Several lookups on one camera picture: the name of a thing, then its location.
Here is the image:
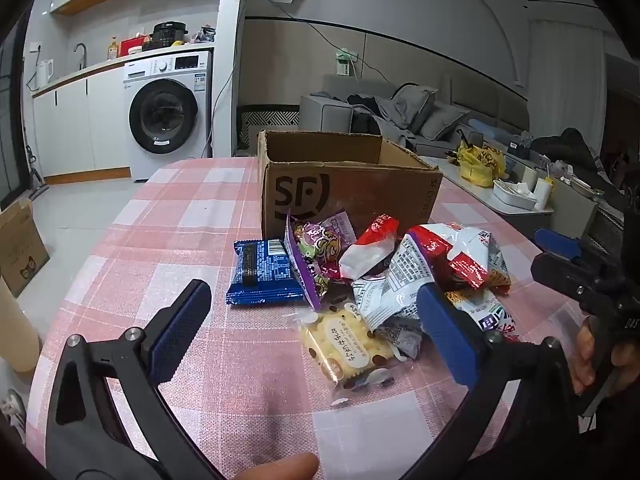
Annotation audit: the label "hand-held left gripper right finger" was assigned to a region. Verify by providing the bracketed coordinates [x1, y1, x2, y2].
[400, 284, 596, 480]

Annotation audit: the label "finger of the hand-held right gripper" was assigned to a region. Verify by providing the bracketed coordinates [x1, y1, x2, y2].
[534, 228, 591, 263]
[531, 254, 601, 306]

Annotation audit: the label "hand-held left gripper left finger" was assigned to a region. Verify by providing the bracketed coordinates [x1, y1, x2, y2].
[46, 279, 226, 480]

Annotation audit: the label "noodle picture snack packet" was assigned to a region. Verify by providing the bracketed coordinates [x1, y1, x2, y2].
[445, 287, 518, 343]

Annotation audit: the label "silver grey snack packet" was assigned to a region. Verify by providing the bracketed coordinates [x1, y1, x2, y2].
[372, 320, 426, 361]

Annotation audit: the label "white printed snack packet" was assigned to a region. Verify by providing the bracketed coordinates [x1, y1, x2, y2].
[351, 235, 451, 333]

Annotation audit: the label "large red white snack packet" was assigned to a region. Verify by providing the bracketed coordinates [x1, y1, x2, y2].
[406, 224, 513, 293]

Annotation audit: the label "blue snack packet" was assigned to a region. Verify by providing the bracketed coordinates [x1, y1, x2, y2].
[226, 237, 311, 307]

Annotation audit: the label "clear yellow cracker packet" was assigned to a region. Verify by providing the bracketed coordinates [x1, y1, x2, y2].
[282, 305, 406, 403]

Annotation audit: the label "small red white snack packet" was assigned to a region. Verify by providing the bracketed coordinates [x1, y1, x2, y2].
[339, 212, 401, 281]

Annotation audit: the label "purple snack packet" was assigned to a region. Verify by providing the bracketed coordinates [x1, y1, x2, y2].
[283, 210, 358, 311]

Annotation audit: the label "brown cardboard box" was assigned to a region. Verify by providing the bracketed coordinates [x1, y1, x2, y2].
[256, 129, 443, 241]

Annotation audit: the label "person's right hand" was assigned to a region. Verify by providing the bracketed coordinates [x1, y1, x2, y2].
[569, 317, 640, 396]

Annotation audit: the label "white bottle with yellow cap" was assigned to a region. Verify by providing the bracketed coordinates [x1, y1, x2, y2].
[532, 176, 555, 211]

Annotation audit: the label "white rectangular dish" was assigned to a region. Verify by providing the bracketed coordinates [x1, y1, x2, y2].
[492, 179, 538, 209]

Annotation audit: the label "pink checkered tablecloth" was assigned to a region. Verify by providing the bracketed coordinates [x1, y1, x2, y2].
[25, 155, 586, 480]

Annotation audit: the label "black clothing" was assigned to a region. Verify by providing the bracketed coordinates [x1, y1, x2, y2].
[530, 127, 626, 196]

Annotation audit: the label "yellow plastic bag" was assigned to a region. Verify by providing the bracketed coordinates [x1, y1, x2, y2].
[457, 141, 507, 188]

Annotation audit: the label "blue bolster pillow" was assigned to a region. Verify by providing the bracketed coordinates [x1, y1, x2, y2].
[470, 119, 521, 143]

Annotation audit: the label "white coffee table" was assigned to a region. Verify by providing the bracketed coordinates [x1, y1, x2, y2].
[417, 152, 556, 216]

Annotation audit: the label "beige cylinder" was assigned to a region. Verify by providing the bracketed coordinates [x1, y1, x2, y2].
[0, 272, 41, 373]

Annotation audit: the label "grey cushion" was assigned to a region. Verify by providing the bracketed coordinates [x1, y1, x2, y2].
[420, 102, 471, 141]

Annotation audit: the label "printed cardboard box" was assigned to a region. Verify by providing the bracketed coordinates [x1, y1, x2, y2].
[0, 197, 51, 297]

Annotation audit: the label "white slipper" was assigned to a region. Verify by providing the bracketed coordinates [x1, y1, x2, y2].
[0, 389, 26, 442]

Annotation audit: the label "grey blanket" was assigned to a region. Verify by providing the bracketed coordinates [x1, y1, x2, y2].
[350, 84, 441, 148]

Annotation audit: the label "black white patterned panel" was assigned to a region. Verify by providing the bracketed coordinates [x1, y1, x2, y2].
[236, 104, 301, 151]

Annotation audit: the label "white washing machine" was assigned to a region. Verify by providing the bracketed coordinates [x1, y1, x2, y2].
[123, 50, 214, 182]

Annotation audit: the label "black jacket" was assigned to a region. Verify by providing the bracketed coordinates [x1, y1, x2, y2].
[350, 96, 386, 133]

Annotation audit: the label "white kitchen base cabinets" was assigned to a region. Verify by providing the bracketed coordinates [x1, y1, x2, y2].
[31, 75, 132, 178]

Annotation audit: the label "grey sofa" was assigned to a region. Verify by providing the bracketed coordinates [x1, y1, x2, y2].
[299, 72, 531, 153]

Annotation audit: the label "red box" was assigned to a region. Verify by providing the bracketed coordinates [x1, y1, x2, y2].
[120, 34, 151, 57]

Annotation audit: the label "white electric kettle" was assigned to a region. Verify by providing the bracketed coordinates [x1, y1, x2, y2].
[35, 59, 55, 90]

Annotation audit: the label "black pressure cooker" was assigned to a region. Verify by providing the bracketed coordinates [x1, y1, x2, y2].
[150, 21, 188, 50]

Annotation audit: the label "green wall socket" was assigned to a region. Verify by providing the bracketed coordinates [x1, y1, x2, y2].
[334, 49, 360, 78]

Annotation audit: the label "blue cable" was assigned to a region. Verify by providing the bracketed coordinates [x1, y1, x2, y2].
[235, 0, 346, 56]

